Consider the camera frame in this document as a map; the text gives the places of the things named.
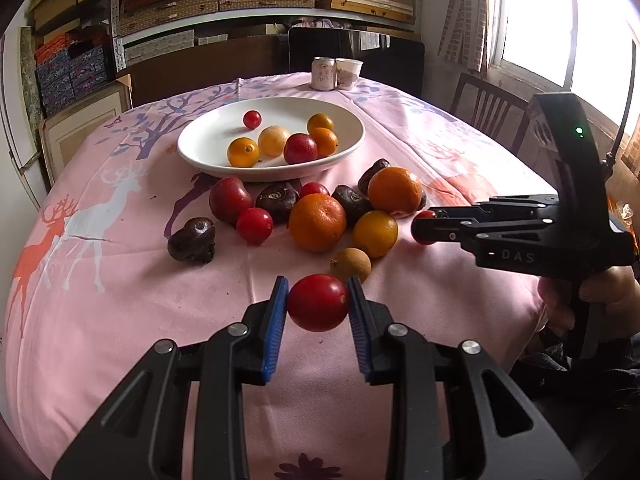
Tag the white metal shelf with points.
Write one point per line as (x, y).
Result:
(116, 20)

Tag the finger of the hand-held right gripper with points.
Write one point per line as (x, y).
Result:
(440, 231)
(500, 208)

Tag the window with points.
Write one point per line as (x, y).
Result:
(545, 15)

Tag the small red cherry tomato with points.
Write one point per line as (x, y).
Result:
(252, 119)

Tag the mandarin orange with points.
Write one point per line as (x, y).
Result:
(395, 191)
(317, 222)

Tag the white paper cup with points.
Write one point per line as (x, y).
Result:
(348, 74)

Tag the orange cherry tomato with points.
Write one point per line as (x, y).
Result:
(327, 142)
(243, 152)
(320, 122)

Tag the yellow-orange round fruit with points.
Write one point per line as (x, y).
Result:
(375, 234)

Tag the person's right hand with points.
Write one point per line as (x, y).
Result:
(622, 300)

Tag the stack of blue patterned boxes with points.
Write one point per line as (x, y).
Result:
(70, 72)

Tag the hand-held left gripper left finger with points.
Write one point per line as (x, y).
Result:
(274, 332)

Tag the brown longan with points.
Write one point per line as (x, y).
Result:
(350, 262)

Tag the dark red tomato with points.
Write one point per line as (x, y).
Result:
(300, 149)
(229, 199)

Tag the dark wooden chair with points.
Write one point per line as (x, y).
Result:
(487, 107)

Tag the wooden framed board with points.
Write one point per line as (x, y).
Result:
(75, 135)

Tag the dark clothing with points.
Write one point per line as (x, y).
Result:
(590, 410)

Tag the white drink can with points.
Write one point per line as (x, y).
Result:
(323, 73)

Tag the patterned curtain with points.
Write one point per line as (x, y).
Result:
(467, 10)

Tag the yellow cherry tomato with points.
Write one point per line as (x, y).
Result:
(272, 140)

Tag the black panel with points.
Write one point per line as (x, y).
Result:
(390, 65)

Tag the white plate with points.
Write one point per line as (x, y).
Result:
(210, 145)

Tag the white cabinet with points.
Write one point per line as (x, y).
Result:
(17, 135)

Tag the pink deer print tablecloth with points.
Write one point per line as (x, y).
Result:
(125, 280)

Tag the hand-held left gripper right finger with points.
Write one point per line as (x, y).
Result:
(361, 332)

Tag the dark water chestnut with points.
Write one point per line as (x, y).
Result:
(423, 201)
(372, 172)
(192, 241)
(276, 201)
(352, 202)

